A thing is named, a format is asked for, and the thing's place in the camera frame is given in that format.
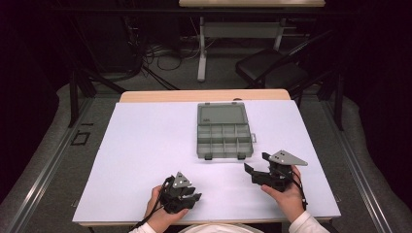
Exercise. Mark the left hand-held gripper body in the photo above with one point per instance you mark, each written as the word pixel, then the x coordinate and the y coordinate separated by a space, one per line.
pixel 176 199

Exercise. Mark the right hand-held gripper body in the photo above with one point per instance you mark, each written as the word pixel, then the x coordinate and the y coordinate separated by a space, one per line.
pixel 278 178

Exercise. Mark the grey transparent compartment box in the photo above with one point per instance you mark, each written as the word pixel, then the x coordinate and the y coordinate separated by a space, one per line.
pixel 223 129

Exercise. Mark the person's left hand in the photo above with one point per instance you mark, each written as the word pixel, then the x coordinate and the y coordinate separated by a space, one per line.
pixel 158 216

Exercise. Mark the person's right hand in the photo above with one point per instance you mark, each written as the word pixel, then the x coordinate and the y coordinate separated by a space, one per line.
pixel 291 200

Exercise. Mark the person's white top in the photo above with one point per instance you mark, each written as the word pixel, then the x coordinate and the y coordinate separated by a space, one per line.
pixel 220 229

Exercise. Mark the white table mat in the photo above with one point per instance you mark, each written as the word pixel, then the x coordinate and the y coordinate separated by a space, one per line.
pixel 145 155

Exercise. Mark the black folding chair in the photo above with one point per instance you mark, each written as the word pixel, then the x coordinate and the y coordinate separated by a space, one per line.
pixel 268 69

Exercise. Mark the black metal stand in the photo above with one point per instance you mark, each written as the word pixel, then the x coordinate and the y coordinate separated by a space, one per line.
pixel 338 103
pixel 74 97

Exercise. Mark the white-legged desk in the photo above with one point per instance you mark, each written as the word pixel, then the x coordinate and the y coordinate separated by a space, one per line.
pixel 246 30

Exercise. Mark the metal floor rail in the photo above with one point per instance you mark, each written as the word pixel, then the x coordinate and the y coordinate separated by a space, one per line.
pixel 48 168
pixel 356 168

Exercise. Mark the black horizontal rail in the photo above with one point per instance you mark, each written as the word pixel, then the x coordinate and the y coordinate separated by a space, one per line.
pixel 129 10

